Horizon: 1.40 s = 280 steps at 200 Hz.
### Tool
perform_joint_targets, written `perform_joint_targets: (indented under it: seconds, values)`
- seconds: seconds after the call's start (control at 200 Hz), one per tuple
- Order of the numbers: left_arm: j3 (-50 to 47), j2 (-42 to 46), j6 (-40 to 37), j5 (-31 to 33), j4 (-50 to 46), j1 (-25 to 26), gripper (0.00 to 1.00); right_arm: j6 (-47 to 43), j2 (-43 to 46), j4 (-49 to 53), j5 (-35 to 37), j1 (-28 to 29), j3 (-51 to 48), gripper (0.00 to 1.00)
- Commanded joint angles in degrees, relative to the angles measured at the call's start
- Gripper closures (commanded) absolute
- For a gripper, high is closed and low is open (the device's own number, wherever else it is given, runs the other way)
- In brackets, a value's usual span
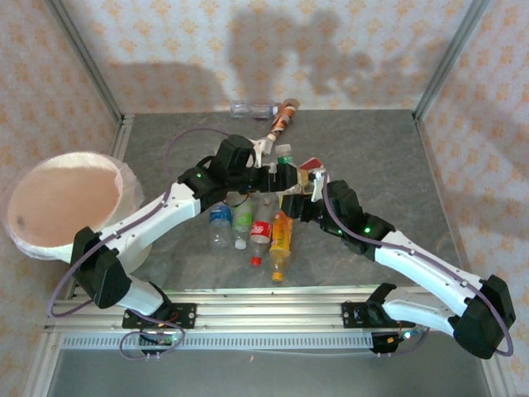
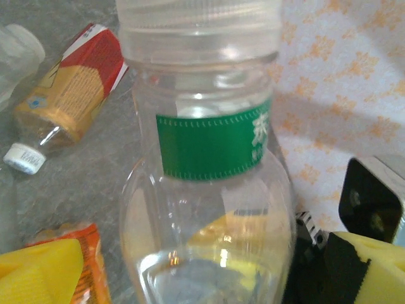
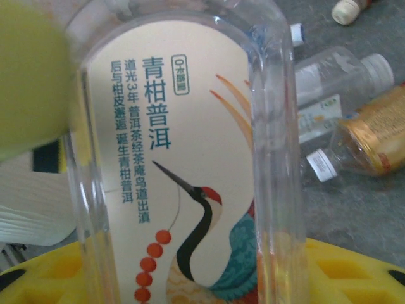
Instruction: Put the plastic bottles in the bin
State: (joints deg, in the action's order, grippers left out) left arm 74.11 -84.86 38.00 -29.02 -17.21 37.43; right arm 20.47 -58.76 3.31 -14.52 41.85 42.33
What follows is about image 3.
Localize clear bottle white label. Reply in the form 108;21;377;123
293;46;396;145

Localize white ribbed plastic bin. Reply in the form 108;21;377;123
0;148;78;248

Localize clear bottle crane label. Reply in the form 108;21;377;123
65;0;309;304

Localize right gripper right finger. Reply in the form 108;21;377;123
304;237;405;304

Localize amber bottle gold red label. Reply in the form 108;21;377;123
305;81;405;184

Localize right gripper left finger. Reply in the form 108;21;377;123
0;242;92;304

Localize brown bottle cream cap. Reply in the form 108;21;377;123
331;0;362;26

